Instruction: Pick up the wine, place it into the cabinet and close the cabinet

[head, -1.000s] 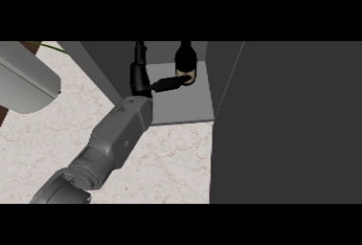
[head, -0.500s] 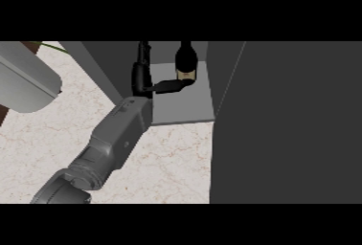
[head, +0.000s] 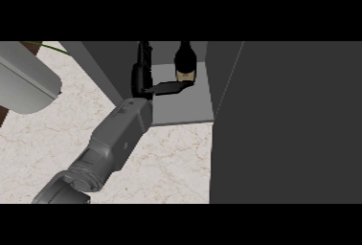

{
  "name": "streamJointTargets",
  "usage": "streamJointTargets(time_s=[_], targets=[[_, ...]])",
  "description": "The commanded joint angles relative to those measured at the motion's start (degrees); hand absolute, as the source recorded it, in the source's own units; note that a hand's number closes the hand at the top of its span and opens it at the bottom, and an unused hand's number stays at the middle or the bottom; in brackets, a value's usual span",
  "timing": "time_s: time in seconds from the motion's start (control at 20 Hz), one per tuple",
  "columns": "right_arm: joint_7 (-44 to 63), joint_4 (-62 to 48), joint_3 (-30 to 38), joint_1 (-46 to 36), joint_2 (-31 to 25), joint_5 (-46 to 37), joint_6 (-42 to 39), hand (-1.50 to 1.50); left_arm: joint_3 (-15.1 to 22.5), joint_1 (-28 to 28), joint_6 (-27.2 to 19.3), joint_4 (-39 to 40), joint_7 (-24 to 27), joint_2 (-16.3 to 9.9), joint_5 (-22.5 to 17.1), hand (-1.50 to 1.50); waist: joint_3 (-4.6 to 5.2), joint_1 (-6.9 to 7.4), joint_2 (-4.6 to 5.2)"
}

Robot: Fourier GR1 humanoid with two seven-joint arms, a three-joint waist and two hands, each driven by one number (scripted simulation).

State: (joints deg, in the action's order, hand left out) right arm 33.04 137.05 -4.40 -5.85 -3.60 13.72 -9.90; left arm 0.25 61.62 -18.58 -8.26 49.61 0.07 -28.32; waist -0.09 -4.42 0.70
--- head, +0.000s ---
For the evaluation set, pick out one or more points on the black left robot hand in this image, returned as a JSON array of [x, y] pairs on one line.
[[141, 79]]

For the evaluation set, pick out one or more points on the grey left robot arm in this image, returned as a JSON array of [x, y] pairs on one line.
[[117, 134]]

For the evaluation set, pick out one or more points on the dark wine bottle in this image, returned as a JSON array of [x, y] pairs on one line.
[[185, 59]]

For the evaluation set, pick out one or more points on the grey open cabinet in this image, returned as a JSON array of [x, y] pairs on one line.
[[180, 108]]

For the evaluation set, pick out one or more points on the dark grey cabinet door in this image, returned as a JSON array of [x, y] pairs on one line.
[[291, 127]]

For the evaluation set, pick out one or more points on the green plant leaf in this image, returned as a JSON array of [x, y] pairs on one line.
[[55, 48]]

